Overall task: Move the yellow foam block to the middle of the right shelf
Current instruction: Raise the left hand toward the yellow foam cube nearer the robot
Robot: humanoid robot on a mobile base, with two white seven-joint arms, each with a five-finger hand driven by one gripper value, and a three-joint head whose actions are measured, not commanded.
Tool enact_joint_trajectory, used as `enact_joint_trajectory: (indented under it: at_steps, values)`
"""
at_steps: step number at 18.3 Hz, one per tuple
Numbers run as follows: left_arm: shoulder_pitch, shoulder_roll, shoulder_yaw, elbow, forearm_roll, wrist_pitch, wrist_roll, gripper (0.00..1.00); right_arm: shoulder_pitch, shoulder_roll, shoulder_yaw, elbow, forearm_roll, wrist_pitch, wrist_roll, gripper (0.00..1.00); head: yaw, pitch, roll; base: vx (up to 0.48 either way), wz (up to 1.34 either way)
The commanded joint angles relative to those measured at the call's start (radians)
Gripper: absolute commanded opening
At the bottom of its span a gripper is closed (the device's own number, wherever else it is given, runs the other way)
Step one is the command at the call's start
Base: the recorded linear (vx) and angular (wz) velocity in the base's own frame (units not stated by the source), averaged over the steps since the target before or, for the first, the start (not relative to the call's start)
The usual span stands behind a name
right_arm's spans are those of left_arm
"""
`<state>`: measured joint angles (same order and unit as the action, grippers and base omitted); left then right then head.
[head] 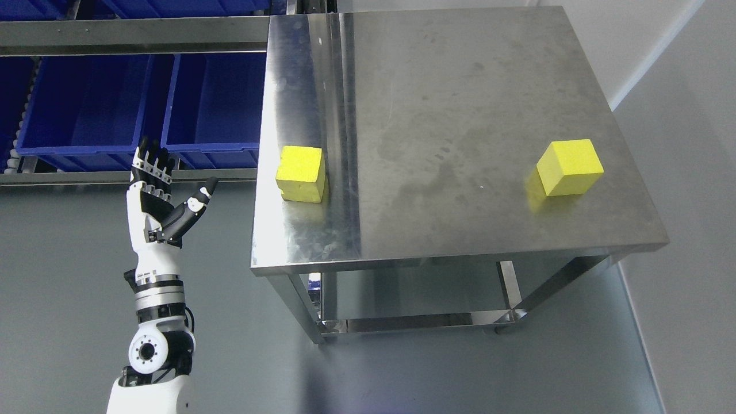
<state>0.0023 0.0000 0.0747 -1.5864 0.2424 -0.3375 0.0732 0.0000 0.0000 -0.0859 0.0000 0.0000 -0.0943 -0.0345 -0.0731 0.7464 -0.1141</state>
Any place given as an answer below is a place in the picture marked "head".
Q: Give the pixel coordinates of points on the blue bin right of middle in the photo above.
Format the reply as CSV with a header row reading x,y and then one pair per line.
x,y
214,109

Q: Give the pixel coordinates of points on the blue bin middle shelf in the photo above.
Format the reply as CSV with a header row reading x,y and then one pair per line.
x,y
88,113

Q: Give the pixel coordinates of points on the metal shelf rack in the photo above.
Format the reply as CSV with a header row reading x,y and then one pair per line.
x,y
149,36

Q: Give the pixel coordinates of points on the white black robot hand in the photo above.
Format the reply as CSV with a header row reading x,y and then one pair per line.
x,y
156,225

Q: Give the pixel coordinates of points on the stainless steel table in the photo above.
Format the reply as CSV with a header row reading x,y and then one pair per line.
x,y
431,123

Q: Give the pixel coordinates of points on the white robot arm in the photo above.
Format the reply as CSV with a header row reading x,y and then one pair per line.
x,y
157,378

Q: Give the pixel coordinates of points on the yellow foam block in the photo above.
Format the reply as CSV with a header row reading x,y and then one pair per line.
x,y
569,167
301,174

